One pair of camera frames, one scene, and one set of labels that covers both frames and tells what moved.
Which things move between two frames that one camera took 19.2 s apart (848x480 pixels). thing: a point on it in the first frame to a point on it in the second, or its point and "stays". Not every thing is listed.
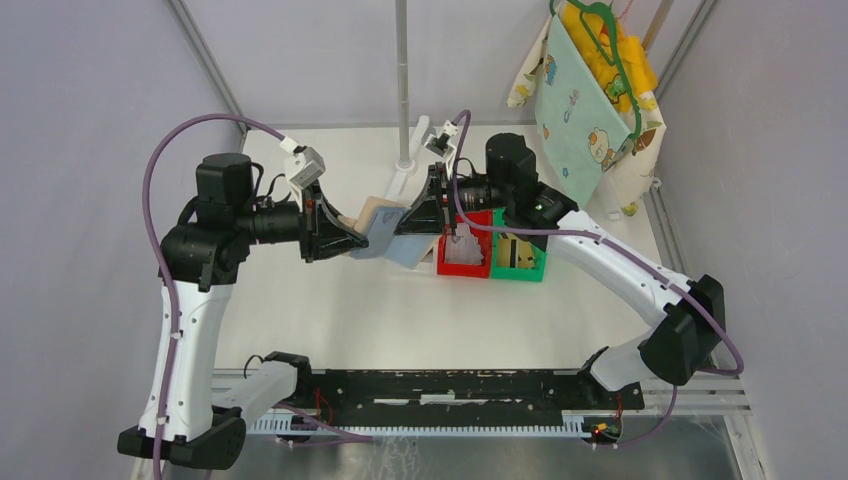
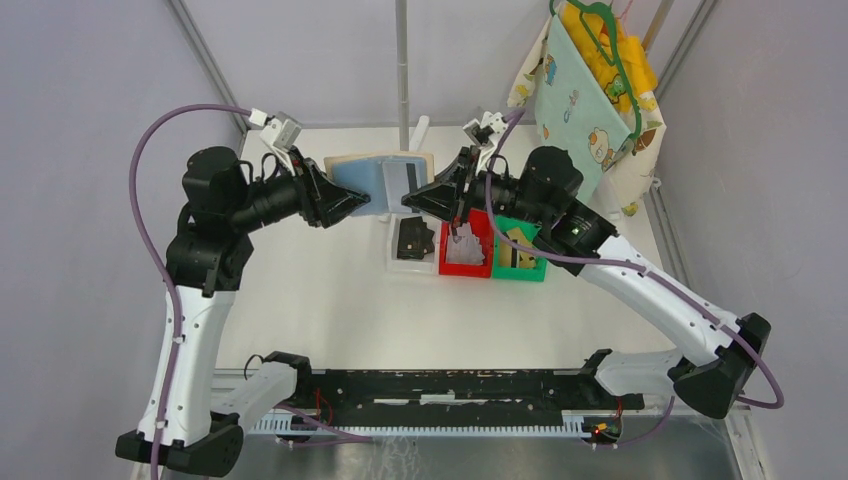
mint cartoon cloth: x=577 y=117 stays
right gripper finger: x=426 y=217 to x=440 y=200
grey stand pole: x=402 y=80 stays
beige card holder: x=365 y=213 to x=344 y=159
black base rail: x=457 y=396 stays
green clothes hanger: x=615 y=60 stays
